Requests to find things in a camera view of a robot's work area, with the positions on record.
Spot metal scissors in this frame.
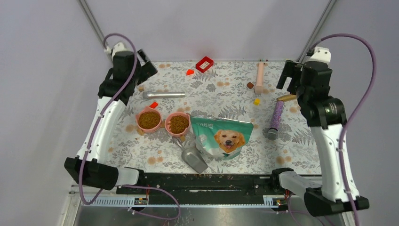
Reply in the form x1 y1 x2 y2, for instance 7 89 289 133
172 137 208 174

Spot red small box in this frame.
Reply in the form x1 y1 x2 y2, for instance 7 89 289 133
195 56 214 73

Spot pink cylinder toy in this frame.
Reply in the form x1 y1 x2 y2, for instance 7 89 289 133
253 62 264 95

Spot green silver pet food bag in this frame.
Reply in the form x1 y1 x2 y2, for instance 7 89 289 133
190 116 254 160

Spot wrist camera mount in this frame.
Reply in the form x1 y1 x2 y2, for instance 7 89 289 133
305 46 331 65
104 41 128 59

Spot kibble in round bowl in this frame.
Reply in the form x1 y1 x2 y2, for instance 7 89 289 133
169 115 189 134

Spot orange red small block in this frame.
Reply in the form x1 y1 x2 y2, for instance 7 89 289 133
186 69 195 76

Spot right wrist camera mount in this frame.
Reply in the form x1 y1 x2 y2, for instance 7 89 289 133
305 46 331 65

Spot pink pet bowl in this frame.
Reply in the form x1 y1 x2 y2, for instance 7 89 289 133
164 112 191 142

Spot silver microphone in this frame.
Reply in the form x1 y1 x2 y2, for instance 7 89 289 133
142 91 186 99

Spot pink scoop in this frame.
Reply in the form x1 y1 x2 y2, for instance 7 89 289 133
135 106 162 135

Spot kibble in cat bowl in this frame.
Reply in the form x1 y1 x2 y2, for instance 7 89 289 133
138 111 161 129

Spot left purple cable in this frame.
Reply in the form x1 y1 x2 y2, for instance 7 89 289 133
78 33 138 206

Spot gold microphone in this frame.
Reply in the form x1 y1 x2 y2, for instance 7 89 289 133
276 94 296 102

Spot yellow small block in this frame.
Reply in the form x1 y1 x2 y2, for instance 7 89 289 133
253 98 260 105

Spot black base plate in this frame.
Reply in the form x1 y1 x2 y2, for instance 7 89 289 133
116 173 288 206

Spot floral table mat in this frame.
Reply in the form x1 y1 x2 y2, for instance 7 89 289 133
107 62 321 175

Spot purple glitter microphone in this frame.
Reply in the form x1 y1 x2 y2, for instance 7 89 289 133
266 100 284 141

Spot orange red block near bowl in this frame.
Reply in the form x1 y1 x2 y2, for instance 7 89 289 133
149 102 159 109

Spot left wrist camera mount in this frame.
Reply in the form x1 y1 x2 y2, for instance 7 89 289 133
104 41 128 59

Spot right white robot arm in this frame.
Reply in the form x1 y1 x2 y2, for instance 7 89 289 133
270 60 370 217

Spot brown small block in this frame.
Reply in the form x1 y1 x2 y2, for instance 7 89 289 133
247 82 254 89

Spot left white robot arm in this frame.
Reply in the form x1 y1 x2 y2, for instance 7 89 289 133
64 49 158 194

